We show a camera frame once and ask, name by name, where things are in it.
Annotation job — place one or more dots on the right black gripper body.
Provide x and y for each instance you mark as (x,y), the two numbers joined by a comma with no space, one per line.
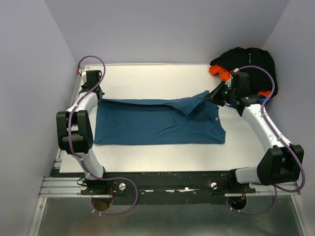
(224,94)

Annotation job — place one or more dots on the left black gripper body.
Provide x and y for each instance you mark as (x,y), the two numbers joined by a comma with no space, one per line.
(84,86)

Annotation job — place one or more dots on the teal blue t shirt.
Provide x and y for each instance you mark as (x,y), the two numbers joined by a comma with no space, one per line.
(190,120)

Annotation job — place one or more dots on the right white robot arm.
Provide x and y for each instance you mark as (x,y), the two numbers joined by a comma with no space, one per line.
(282,160)

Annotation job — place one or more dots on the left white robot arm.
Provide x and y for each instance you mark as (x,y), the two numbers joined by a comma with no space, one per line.
(75,136)

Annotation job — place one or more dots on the orange t shirt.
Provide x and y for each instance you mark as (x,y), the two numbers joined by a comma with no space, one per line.
(225,75)

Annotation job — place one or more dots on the blue plastic bin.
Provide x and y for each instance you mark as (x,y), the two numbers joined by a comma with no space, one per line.
(261,98)

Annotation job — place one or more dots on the black t shirt pile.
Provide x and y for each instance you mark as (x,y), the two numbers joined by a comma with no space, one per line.
(239,57)

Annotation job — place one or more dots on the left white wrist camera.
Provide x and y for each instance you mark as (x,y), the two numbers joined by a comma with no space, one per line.
(82,74)

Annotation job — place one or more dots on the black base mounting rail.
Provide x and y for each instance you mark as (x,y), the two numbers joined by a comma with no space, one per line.
(166,188)

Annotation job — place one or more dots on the aluminium table edge rail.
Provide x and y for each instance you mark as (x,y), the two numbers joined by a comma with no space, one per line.
(62,190)

